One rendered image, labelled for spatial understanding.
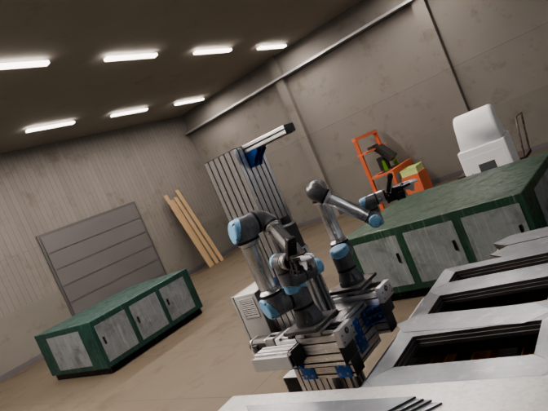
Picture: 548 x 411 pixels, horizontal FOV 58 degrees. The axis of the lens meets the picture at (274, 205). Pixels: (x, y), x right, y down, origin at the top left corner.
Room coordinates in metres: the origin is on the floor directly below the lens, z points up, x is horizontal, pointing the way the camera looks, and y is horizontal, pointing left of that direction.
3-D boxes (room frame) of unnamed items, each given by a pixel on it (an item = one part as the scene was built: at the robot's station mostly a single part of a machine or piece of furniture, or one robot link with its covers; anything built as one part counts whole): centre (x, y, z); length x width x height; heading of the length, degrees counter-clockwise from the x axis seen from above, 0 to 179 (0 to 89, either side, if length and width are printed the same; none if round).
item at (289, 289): (2.23, 0.06, 1.33); 0.11 x 0.08 x 0.11; 115
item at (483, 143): (7.33, -3.25, 0.77); 0.86 x 0.72 x 1.54; 143
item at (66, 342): (8.82, 3.36, 0.44); 2.15 x 1.96 x 0.88; 141
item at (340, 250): (2.91, -0.25, 1.20); 0.13 x 0.12 x 0.14; 166
